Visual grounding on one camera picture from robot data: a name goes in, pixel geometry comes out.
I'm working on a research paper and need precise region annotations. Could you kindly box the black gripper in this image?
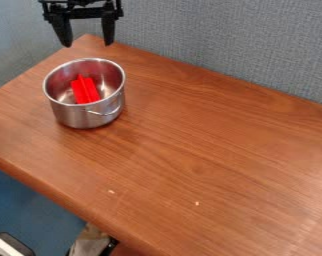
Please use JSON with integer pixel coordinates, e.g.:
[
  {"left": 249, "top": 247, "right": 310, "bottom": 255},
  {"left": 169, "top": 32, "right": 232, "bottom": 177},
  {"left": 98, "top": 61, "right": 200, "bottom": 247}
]
[{"left": 37, "top": 0, "right": 124, "bottom": 47}]

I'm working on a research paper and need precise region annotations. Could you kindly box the beige cloth under table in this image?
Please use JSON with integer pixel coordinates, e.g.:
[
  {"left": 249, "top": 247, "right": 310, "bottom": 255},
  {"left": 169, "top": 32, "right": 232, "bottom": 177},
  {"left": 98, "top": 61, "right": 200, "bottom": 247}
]
[{"left": 68, "top": 223, "right": 109, "bottom": 256}]

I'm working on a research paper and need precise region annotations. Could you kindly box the metal pot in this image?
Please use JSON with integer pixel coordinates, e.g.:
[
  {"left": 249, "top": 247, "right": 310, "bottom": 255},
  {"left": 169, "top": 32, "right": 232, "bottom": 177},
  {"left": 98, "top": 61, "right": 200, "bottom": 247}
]
[{"left": 42, "top": 58, "right": 125, "bottom": 129}]

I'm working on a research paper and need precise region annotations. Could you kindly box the red star-shaped block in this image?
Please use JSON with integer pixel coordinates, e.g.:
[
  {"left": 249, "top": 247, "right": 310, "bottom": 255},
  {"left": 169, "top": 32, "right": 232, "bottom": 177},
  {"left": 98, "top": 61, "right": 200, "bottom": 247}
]
[{"left": 70, "top": 74, "right": 101, "bottom": 104}]

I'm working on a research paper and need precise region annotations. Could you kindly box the white object bottom corner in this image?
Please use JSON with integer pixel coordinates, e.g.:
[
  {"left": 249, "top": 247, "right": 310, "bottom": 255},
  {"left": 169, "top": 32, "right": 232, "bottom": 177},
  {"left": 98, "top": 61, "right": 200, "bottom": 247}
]
[{"left": 0, "top": 230, "right": 24, "bottom": 256}]

